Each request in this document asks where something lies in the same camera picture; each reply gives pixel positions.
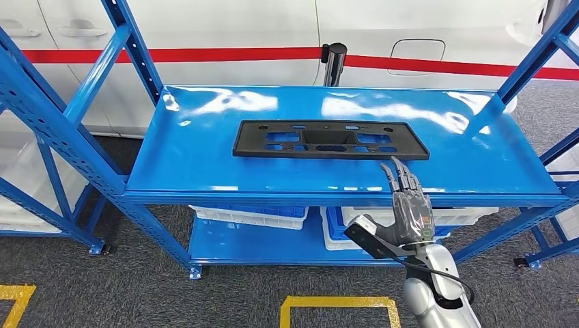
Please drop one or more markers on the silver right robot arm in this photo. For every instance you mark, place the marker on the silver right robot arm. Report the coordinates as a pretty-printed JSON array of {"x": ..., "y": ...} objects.
[{"x": 429, "y": 308}]

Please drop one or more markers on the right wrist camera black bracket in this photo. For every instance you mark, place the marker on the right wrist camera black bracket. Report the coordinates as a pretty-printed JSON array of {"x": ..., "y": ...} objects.
[{"x": 366, "y": 237}]

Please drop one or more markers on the yellow floor tape square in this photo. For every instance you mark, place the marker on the yellow floor tape square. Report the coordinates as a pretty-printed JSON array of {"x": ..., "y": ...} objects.
[
  {"x": 339, "y": 301},
  {"x": 18, "y": 292}
]

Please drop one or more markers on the black stanchion post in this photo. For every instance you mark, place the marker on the black stanchion post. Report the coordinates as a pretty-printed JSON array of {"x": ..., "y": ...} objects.
[{"x": 334, "y": 63}]

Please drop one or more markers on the black plastic panel part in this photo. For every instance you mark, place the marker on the black plastic panel part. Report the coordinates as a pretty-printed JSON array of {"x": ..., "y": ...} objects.
[{"x": 253, "y": 145}]

